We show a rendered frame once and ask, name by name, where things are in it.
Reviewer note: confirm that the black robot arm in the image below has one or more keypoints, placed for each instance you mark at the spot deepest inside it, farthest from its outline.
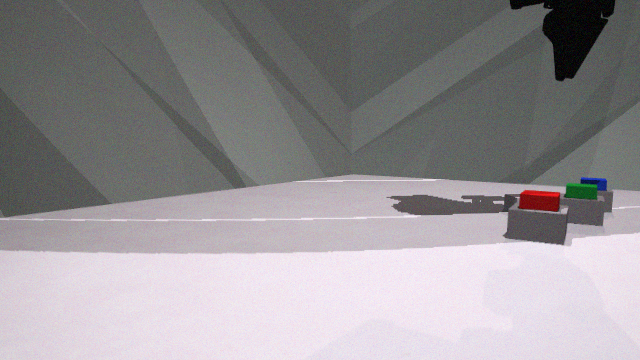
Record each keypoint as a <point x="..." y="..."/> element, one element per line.
<point x="517" y="4"/>

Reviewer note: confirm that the green button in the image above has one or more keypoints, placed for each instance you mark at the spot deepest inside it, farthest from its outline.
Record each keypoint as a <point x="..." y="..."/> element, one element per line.
<point x="585" y="207"/>

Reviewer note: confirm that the red button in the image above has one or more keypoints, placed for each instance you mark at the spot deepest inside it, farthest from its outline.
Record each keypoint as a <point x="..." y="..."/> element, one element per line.
<point x="538" y="217"/>

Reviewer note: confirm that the blue button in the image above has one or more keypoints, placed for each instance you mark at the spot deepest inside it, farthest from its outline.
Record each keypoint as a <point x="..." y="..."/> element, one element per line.
<point x="607" y="193"/>

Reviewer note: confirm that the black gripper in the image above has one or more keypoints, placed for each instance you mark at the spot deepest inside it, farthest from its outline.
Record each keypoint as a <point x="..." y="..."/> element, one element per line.
<point x="573" y="26"/>

